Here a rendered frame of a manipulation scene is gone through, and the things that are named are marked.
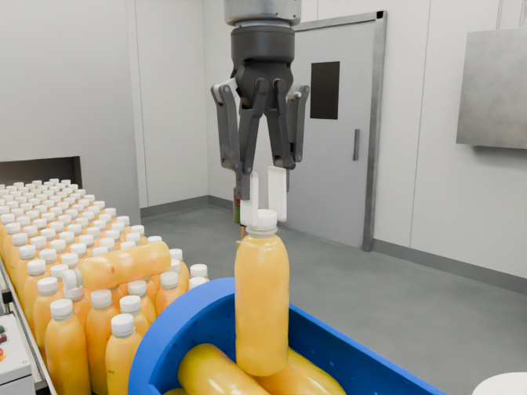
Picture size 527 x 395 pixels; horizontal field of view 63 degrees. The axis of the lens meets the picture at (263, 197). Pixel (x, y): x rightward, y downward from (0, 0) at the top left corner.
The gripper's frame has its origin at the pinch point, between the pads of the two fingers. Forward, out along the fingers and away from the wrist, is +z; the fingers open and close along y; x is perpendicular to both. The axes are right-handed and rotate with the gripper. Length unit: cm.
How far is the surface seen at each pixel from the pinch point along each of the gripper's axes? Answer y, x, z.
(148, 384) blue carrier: -14.7, 5.6, 24.1
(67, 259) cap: -11, 67, 27
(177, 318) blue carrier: -9.2, 7.7, 17.4
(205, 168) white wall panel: 252, 471, 87
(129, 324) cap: -9.7, 27.4, 27.1
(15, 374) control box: -27.9, 27.6, 29.5
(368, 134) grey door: 287, 221, 24
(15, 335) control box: -26, 38, 28
